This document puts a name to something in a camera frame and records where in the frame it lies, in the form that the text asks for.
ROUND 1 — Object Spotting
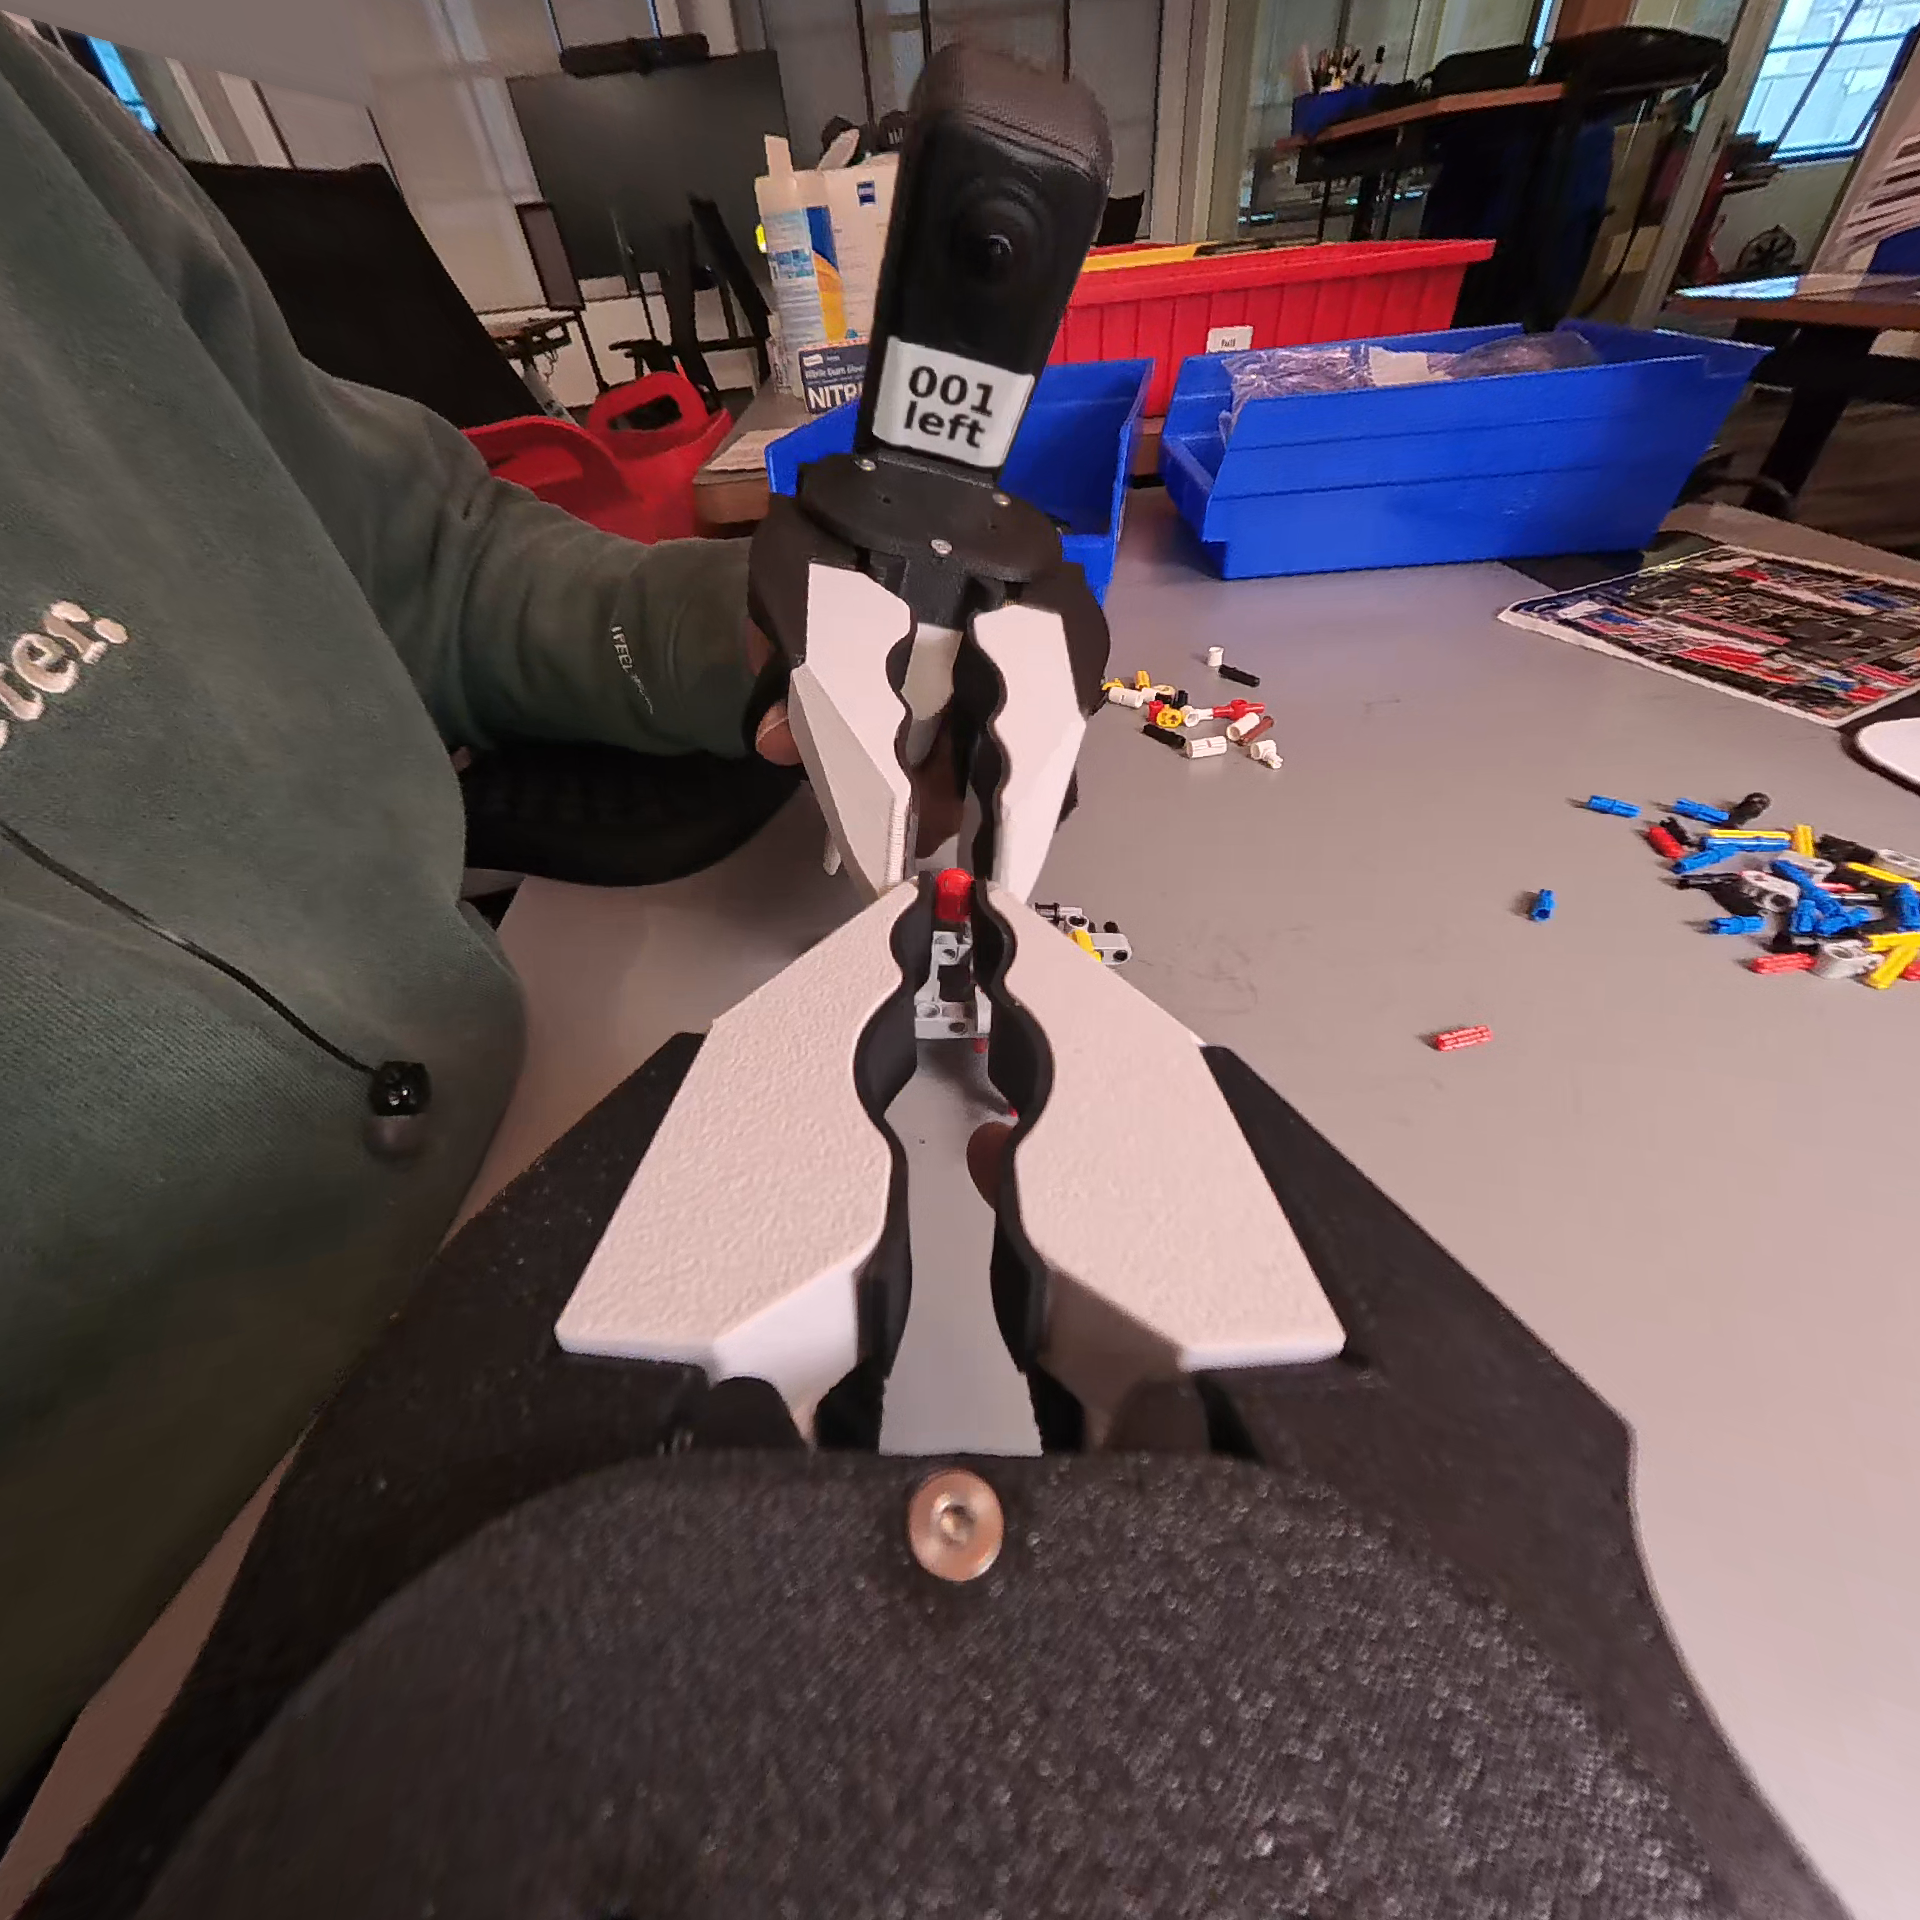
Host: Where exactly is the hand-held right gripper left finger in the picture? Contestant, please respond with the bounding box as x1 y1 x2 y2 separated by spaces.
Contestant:
551 882 925 1425

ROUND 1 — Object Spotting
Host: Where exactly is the white spray bottle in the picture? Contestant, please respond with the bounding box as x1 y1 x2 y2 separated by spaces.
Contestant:
755 136 849 396

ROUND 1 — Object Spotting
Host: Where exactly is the crumpled plastic bag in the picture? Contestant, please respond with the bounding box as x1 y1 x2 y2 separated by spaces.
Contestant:
1231 333 1608 404

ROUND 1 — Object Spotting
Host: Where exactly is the black monitor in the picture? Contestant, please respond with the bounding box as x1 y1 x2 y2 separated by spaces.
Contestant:
509 49 793 282

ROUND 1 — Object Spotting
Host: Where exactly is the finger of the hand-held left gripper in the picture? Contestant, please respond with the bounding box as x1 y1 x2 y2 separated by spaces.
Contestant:
960 594 1096 904
787 563 965 904

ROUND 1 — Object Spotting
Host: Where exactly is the grey lego gear assembly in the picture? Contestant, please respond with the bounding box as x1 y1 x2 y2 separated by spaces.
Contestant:
903 900 1137 1060

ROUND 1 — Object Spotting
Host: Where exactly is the large blue storage bin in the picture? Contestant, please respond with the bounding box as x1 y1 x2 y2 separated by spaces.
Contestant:
1162 321 1771 582

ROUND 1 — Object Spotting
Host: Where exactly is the pile of coloured lego pins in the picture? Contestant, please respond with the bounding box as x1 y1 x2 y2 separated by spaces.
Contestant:
1592 792 1920 994

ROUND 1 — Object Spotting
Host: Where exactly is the small blue storage bin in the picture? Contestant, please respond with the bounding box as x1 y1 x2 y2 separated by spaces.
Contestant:
766 357 1158 602

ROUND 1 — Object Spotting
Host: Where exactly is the red plastic container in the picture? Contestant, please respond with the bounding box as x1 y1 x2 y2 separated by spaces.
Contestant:
463 373 736 545

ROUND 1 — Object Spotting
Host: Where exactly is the cluster of white lego connectors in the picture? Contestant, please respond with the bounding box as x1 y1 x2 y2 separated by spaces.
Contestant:
1103 645 1290 776

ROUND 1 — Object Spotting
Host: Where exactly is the white blue wipes box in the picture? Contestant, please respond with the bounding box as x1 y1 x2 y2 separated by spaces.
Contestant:
817 152 903 350

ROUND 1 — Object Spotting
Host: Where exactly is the person in green sweatshirt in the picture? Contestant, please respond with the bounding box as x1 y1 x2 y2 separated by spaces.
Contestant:
0 22 528 1802

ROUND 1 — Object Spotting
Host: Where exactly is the black cord with toggle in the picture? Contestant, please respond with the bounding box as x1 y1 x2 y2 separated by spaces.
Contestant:
0 816 437 1162

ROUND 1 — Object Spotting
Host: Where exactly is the red storage bin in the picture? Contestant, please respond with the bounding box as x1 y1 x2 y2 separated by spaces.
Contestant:
1047 241 1499 414

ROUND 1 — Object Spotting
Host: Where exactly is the person's left forearm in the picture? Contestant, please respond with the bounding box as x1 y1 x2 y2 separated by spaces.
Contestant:
345 374 759 758

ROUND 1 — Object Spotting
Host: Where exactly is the blue pen cup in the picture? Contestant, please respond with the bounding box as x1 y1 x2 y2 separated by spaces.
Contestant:
1290 46 1390 140

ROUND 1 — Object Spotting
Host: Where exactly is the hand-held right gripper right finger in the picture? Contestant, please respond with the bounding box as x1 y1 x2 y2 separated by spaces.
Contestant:
984 884 1347 1412

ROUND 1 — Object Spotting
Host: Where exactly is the lego instruction booklet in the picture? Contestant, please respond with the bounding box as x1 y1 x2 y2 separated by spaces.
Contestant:
1499 545 1920 729

